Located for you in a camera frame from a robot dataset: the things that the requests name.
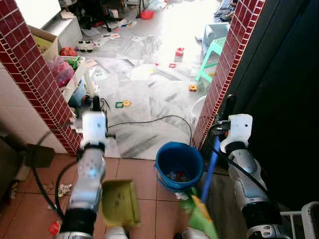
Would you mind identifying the green broom with blue handle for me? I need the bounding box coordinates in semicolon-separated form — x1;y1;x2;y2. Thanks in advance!
178;95;238;239

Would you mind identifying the yellow-green dustpan with red handle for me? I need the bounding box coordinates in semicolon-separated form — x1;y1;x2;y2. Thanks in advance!
101;179;142;229

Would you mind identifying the dark square floor object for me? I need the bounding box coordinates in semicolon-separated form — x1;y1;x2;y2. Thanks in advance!
25;144;55;168

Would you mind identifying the person sitting on floor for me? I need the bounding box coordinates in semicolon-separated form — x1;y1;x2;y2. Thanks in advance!
217;0;237;23

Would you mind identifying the blue plastic toy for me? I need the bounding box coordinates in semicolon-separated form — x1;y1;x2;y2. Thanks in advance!
69;91;88;109

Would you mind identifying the white toy shelf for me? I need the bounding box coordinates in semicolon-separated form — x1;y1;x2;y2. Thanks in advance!
60;57;98;103

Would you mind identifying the white plastic tub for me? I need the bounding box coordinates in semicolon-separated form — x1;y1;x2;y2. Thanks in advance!
191;96;207;125

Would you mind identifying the pink plastic bag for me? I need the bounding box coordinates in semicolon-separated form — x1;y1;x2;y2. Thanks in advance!
50;57;75;88

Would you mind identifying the blue plastic bucket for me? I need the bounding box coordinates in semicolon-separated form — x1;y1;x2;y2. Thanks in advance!
155;142;205;192

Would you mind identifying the orange toy ball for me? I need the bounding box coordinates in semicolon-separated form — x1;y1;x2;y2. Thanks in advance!
60;46;78;58

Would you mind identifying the white toy car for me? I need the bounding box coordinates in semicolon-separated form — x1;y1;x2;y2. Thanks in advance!
77;40;95;53

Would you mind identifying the green plastic stool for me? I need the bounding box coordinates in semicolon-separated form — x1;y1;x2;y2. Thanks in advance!
195;37;227;83

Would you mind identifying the grey-white low cabinet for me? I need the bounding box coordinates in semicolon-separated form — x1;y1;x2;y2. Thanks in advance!
42;17;83;50

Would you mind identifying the brown cardboard box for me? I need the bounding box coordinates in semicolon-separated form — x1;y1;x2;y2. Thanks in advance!
29;26;59;61

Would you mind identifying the crumpled paper scrap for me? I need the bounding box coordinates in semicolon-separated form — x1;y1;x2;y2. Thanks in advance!
57;184;73;196

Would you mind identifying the black office chair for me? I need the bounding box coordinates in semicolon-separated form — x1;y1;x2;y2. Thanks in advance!
77;0;125;30

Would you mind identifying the light blue plastic chair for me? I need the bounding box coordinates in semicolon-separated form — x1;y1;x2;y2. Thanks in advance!
202;22;231;48

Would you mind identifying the bright white screen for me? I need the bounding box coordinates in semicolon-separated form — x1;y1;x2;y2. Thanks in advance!
15;0;63;28

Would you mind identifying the grey right robot foot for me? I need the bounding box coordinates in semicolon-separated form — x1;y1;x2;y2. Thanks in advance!
174;228;210;239

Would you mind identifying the grey robot foot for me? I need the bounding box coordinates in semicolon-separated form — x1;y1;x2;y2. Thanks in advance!
174;228;210;239
105;227;130;239

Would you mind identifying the white metal rack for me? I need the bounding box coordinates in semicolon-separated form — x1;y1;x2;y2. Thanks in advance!
280;202;319;239

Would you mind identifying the small red scrap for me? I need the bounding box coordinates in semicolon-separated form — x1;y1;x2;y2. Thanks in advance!
48;221;61;236

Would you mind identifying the grey left robot foot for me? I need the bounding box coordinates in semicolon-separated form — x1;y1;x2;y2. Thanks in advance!
105;227;130;239

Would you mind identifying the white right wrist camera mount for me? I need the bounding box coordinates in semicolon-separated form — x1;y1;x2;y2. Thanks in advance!
221;115;253;152

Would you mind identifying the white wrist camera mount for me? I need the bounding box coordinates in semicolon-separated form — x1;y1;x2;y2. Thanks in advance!
221;115;253;152
81;111;108;146

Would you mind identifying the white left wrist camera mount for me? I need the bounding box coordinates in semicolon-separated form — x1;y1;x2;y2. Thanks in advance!
81;111;108;146

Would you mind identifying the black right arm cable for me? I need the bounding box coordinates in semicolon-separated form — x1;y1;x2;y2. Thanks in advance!
207;122;272;205

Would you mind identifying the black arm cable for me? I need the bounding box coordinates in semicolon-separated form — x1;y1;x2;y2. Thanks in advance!
31;132;80;220
207;122;272;205

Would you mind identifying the thin black floor cable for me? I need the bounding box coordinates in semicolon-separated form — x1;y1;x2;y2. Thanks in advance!
106;115;193;142

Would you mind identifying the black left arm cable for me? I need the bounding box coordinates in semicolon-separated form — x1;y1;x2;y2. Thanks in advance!
31;132;80;220

